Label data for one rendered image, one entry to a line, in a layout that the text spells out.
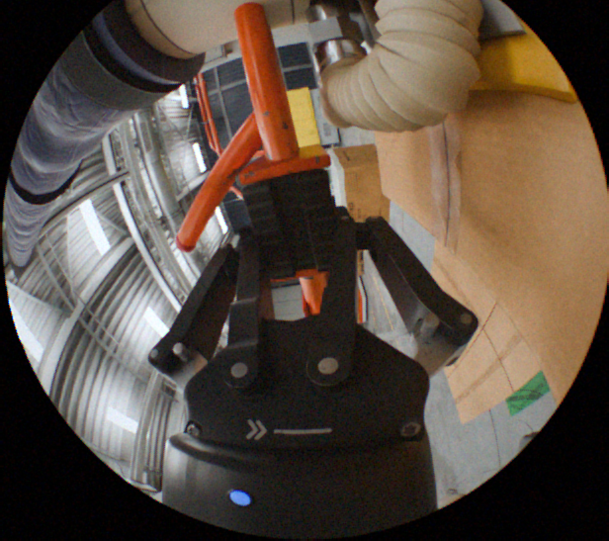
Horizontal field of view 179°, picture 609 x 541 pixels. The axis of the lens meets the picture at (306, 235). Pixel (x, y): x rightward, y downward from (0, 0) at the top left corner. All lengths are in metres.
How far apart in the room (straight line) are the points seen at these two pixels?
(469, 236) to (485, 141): 0.08
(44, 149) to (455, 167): 0.41
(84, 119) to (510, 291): 0.35
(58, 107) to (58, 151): 0.09
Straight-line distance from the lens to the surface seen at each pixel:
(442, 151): 0.20
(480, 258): 0.17
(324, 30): 0.17
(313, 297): 0.19
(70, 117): 0.24
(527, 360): 0.92
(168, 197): 5.91
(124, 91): 0.20
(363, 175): 1.56
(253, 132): 0.16
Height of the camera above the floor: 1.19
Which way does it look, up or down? 4 degrees up
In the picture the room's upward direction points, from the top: 101 degrees counter-clockwise
